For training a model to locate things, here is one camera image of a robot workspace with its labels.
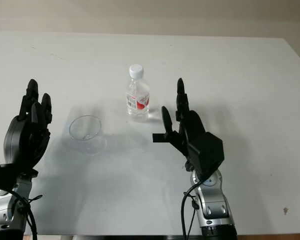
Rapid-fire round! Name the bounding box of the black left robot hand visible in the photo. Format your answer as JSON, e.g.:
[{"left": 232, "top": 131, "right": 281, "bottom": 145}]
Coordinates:
[{"left": 3, "top": 78, "right": 54, "bottom": 176}]

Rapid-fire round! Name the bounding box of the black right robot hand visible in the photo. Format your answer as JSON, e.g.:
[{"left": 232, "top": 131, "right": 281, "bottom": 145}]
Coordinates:
[{"left": 161, "top": 77, "right": 208, "bottom": 162}]

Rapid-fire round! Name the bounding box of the clear plastic water bottle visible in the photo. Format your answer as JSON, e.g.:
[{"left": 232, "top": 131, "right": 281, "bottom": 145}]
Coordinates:
[{"left": 125, "top": 63, "right": 151, "bottom": 123}]

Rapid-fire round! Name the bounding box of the clear glass cup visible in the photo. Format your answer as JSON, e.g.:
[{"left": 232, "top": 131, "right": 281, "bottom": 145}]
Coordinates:
[{"left": 68, "top": 114, "right": 109, "bottom": 156}]

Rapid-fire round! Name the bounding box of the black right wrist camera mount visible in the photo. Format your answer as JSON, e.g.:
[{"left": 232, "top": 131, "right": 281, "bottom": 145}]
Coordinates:
[{"left": 186, "top": 131, "right": 225, "bottom": 181}]

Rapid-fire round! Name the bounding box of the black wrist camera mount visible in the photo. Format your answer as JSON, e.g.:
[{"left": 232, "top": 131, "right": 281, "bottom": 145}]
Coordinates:
[
  {"left": 186, "top": 131, "right": 225, "bottom": 181},
  {"left": 0, "top": 150, "right": 39, "bottom": 191}
]

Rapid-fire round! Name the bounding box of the black velcro strap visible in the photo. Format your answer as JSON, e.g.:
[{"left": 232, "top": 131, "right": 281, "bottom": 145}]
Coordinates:
[{"left": 152, "top": 133, "right": 171, "bottom": 144}]

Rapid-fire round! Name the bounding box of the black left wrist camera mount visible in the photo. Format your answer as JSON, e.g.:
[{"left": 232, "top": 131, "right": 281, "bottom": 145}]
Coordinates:
[{"left": 0, "top": 150, "right": 39, "bottom": 191}]

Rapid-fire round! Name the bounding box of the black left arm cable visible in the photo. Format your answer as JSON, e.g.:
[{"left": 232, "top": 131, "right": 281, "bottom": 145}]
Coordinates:
[{"left": 11, "top": 188, "right": 44, "bottom": 240}]

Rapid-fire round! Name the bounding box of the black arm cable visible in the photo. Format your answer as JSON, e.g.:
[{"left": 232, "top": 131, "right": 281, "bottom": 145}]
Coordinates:
[
  {"left": 11, "top": 188, "right": 44, "bottom": 240},
  {"left": 180, "top": 174, "right": 207, "bottom": 240}
]

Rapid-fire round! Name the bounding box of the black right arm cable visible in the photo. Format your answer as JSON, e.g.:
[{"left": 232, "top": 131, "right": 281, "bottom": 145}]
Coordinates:
[{"left": 180, "top": 174, "right": 207, "bottom": 240}]

